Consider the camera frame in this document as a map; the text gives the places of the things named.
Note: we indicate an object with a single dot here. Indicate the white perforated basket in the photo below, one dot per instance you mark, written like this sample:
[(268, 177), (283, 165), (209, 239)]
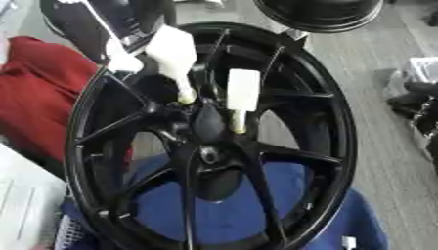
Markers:
[(68, 234)]

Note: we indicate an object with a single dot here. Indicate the small white tag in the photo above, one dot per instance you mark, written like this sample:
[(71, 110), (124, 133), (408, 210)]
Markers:
[(349, 242)]

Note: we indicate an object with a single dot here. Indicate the red fabric bundle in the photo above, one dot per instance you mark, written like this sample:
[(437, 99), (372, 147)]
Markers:
[(40, 97)]

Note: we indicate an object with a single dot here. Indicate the pale grey flat box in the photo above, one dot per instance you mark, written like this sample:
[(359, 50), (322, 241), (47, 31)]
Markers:
[(26, 201)]

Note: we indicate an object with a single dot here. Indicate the black round wheel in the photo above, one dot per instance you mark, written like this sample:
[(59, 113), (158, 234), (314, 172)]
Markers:
[(319, 16)]

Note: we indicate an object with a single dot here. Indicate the grey white bag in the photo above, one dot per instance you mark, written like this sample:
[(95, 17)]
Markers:
[(419, 70)]

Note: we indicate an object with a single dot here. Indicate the black spoked wheel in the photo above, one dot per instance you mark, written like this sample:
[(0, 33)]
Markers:
[(335, 136)]

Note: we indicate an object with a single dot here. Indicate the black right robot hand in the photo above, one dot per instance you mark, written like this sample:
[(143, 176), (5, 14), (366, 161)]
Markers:
[(416, 97)]

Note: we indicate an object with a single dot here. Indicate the white pin with flat head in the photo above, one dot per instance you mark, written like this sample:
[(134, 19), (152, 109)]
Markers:
[(243, 88), (172, 52), (122, 60)]

